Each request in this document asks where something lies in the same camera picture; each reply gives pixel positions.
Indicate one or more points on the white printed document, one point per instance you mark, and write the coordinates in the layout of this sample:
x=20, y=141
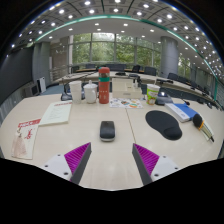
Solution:
x=56, y=113

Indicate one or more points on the ceiling lights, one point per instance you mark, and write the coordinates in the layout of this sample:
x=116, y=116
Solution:
x=91, y=11

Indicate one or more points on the dark office chairs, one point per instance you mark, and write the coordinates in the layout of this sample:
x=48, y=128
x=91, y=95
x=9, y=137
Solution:
x=150, y=70

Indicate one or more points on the black conference microphone console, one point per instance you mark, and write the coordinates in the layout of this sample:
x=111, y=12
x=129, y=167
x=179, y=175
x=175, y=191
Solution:
x=164, y=99

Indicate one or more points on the white lidded mug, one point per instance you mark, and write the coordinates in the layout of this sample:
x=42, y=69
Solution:
x=90, y=94

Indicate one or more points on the colourful sticker sheet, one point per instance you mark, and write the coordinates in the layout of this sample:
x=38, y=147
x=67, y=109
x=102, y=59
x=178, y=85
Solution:
x=126, y=103

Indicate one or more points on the white desk organizer box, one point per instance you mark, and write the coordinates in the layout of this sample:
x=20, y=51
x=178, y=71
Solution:
x=125, y=90

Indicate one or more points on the red bottle with green band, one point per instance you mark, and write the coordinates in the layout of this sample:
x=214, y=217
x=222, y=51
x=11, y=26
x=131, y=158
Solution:
x=104, y=88

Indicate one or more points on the red and white pamphlet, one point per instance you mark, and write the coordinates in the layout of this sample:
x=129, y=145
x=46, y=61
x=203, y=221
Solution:
x=25, y=138

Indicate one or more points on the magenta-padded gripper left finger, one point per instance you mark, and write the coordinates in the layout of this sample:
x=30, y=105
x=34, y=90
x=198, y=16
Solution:
x=77, y=156

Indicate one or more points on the black computer mouse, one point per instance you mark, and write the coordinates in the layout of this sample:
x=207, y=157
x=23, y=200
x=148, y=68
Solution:
x=107, y=130

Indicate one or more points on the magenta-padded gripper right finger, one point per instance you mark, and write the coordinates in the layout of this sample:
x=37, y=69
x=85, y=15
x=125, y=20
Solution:
x=146, y=157

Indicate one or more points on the white paper cup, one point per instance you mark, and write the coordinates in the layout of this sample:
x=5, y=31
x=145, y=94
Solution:
x=76, y=91

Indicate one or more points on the black mouse pad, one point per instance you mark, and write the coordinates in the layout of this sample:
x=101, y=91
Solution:
x=163, y=122

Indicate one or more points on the blue and white book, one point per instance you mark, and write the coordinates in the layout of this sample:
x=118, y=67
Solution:
x=181, y=111

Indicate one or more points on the curved conference desk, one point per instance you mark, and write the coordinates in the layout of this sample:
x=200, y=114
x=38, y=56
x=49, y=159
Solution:
x=150, y=79

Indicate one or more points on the green printed paper cup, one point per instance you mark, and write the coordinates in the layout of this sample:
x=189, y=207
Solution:
x=152, y=95

